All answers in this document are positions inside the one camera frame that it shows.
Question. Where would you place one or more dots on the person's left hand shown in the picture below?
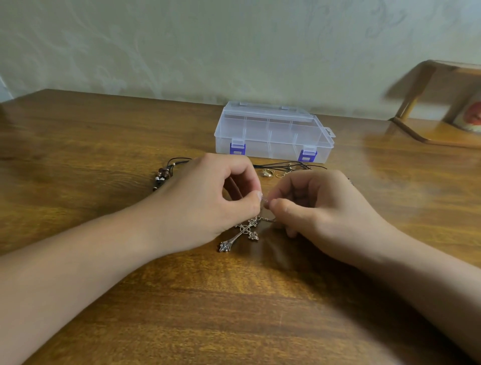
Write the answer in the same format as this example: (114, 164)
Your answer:
(192, 207)

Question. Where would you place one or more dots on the person's right hand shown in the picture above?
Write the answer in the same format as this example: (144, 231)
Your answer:
(334, 218)

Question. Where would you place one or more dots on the clear plastic organizer box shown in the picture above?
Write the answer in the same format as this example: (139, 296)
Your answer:
(274, 134)

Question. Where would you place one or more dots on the person's left forearm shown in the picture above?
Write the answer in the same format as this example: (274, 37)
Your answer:
(60, 289)

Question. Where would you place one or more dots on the person's right forearm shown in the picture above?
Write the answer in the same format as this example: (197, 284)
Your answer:
(447, 301)

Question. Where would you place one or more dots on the wooden shelf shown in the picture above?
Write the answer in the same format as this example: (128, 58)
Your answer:
(442, 129)

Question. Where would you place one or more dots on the white printed mug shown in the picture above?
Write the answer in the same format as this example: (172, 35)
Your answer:
(473, 113)

